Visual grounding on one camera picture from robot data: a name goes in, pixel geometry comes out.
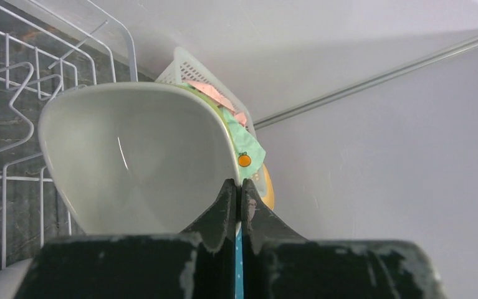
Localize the white square bowl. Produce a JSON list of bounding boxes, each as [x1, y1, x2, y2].
[[38, 82, 240, 235]]

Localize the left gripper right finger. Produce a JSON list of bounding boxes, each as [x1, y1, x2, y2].
[[241, 179, 446, 298]]

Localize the blue polka dot plate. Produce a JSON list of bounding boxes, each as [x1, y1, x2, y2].
[[234, 229, 244, 299]]

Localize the orange plate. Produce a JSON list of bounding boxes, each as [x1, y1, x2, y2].
[[261, 164, 275, 210]]

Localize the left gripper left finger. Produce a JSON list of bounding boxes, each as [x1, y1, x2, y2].
[[15, 179, 237, 298]]

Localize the white round bowl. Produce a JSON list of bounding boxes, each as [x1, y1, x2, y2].
[[0, 259, 32, 299]]

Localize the white wire dish rack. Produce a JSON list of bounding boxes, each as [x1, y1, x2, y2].
[[0, 1, 135, 270]]

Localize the pink cloth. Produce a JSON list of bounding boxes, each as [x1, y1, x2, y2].
[[183, 80, 247, 127]]

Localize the mint green printed shirt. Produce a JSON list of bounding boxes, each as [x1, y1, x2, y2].
[[181, 82, 267, 183]]

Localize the white plastic basket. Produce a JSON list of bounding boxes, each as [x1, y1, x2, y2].
[[156, 47, 266, 197]]

